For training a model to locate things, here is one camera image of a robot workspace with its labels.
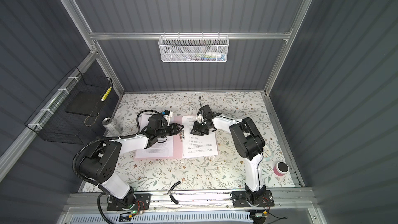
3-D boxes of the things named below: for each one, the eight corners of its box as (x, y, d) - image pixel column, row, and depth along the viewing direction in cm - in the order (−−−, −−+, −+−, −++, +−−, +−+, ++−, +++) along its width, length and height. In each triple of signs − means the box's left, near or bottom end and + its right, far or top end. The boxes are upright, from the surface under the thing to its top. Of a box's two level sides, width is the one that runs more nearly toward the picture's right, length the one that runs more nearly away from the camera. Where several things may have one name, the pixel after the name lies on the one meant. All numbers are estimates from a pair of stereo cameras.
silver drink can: (111, 137, 98) (99, 125, 87) (114, 130, 102) (104, 117, 91) (121, 137, 98) (110, 125, 87) (124, 130, 102) (114, 117, 91)
